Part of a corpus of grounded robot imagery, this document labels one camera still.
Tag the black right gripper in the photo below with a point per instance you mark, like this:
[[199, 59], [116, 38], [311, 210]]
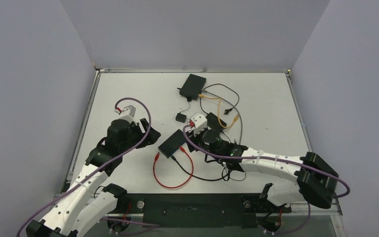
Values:
[[192, 143]]

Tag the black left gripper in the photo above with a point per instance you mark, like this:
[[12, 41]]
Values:
[[150, 138]]

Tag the small black labelled switch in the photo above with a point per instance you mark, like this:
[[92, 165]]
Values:
[[172, 144]]

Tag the large black network switch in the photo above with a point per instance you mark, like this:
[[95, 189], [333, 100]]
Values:
[[192, 87]]

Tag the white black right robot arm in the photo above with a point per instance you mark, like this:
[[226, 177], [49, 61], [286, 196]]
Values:
[[308, 178]]

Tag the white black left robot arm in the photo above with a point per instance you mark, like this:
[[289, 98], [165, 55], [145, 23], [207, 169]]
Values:
[[71, 215]]

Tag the black power adapter brick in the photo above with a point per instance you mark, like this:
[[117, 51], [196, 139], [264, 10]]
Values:
[[213, 122]]

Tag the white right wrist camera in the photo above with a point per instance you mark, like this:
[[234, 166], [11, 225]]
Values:
[[198, 122]]

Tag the small black wall adapter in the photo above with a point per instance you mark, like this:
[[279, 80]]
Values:
[[181, 118]]

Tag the black mounting base plate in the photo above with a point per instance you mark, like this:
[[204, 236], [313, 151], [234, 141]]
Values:
[[198, 210]]

